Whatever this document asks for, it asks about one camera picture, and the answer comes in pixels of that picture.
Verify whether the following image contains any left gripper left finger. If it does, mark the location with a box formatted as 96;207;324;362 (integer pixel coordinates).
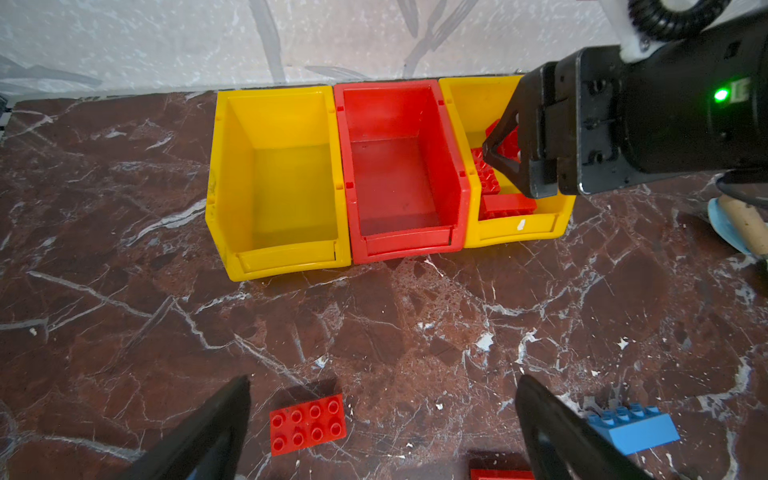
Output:
116;376;251;479

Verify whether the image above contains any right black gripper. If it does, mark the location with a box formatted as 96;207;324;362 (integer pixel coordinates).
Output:
483;46;648;199

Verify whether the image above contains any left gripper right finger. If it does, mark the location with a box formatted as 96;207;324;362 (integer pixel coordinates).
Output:
515;374;650;479

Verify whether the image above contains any red lego brick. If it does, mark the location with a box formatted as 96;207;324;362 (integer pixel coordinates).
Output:
479;193;537;220
470;468;535;480
269;394;347;456
471;148;501;195
485;119;520;163

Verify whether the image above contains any blue lego brick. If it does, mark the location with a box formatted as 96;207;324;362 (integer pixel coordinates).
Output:
586;403;680;455

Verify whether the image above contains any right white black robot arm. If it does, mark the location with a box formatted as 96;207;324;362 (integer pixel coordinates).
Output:
482;1;767;199

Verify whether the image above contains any right yellow bin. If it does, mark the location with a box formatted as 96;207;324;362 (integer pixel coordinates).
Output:
439;76;575;248

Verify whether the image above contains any yellow bin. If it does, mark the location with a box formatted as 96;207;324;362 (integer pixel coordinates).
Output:
439;76;575;248
205;85;352;282

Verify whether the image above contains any red middle bin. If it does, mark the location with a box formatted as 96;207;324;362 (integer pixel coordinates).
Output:
333;80;470;264

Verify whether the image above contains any left yellow bin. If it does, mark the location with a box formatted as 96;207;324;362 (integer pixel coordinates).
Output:
205;85;352;282

